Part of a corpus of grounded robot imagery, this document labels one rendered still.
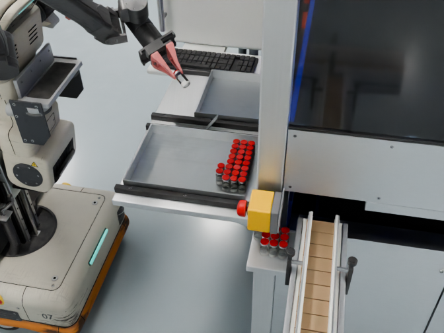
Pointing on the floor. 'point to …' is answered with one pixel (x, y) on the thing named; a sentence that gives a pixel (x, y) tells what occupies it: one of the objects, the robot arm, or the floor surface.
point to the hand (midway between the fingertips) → (177, 73)
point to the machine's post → (273, 126)
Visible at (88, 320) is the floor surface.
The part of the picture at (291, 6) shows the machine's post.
